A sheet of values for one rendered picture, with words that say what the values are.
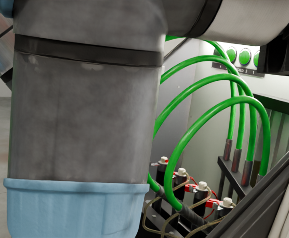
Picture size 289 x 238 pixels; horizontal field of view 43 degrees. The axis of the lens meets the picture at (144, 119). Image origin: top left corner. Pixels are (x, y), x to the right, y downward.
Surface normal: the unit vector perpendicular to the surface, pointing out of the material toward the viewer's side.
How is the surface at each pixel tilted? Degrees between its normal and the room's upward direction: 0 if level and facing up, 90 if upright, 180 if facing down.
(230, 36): 155
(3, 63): 118
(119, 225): 93
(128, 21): 90
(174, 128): 90
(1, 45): 107
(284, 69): 90
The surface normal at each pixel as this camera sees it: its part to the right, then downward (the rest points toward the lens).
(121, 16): 0.45, 0.24
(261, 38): -0.02, 0.98
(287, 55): -0.97, -0.07
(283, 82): -0.88, 0.00
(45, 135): -0.30, 0.17
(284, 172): -0.51, -0.72
